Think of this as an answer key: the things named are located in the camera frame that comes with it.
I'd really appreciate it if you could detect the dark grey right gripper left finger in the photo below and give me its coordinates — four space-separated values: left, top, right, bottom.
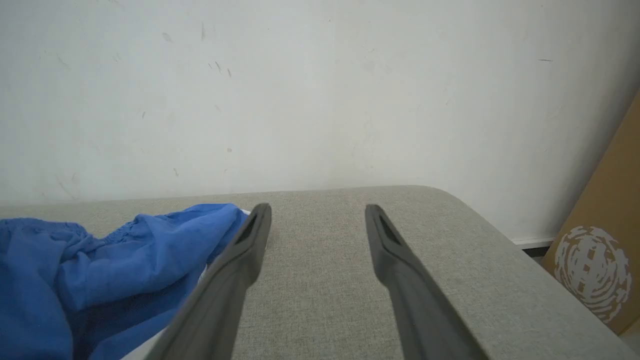
144 202 273 360

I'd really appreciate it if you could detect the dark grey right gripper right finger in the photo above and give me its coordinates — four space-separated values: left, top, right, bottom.
364 203 490 360

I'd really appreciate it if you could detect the blue garment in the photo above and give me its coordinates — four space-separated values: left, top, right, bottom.
0 203 251 360

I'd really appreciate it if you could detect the white baseboard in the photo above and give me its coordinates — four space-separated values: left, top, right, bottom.
511 237 557 250

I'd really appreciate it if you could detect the brown cardboard box with print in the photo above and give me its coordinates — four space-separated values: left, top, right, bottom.
541 90 640 337

